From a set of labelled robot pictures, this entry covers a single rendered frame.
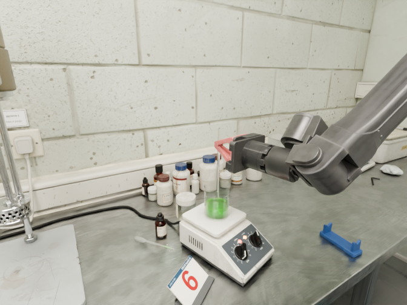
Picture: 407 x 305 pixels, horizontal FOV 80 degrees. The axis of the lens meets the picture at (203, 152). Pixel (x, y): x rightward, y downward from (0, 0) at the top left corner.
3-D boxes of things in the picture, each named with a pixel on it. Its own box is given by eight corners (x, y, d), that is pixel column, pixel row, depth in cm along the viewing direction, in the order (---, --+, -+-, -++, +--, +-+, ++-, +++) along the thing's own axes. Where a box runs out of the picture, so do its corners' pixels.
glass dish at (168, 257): (186, 255, 59) (186, 248, 58) (172, 270, 54) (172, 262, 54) (168, 248, 61) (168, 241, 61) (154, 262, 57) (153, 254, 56)
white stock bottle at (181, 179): (180, 187, 94) (179, 160, 91) (193, 192, 91) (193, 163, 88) (169, 194, 89) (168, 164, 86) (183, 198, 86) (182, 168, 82)
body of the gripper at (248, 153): (227, 140, 47) (258, 149, 42) (258, 133, 54) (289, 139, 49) (226, 171, 49) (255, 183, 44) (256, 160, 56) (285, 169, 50)
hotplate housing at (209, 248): (274, 256, 58) (277, 228, 56) (243, 290, 49) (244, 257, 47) (206, 220, 73) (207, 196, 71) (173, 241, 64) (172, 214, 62)
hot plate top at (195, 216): (248, 216, 61) (248, 213, 60) (217, 239, 52) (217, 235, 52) (212, 200, 69) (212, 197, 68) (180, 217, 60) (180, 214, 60)
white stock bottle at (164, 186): (154, 204, 82) (152, 177, 79) (162, 197, 87) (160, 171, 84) (168, 207, 80) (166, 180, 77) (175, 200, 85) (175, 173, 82)
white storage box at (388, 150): (418, 154, 134) (426, 129, 129) (382, 166, 117) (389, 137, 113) (361, 141, 160) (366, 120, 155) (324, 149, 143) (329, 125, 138)
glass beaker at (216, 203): (213, 206, 64) (214, 177, 62) (234, 215, 61) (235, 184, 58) (196, 218, 59) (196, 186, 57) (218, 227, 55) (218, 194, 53)
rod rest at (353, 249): (362, 253, 59) (365, 241, 58) (353, 258, 58) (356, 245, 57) (327, 231, 68) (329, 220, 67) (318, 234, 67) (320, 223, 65)
